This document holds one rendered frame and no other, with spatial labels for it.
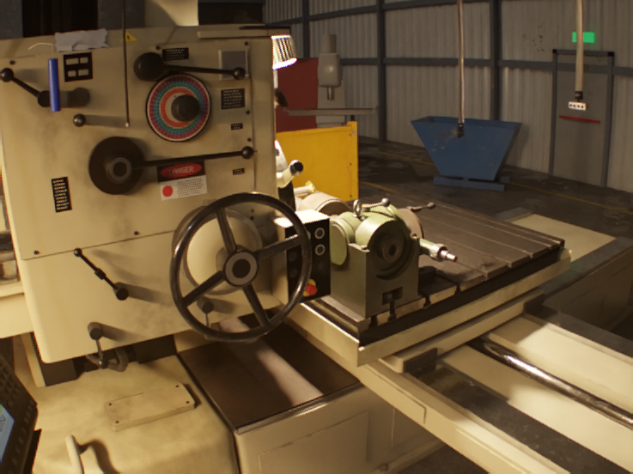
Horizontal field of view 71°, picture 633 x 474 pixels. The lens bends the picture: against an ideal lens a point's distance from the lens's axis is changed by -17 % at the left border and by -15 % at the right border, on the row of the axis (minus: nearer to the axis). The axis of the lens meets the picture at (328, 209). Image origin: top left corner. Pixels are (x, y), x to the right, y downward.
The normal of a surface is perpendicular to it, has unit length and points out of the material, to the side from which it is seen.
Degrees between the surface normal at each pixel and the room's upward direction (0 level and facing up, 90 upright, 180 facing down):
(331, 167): 90
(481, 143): 90
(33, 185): 90
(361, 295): 90
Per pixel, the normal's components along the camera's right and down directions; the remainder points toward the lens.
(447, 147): -0.47, 0.25
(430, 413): -0.83, 0.17
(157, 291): 0.55, 0.22
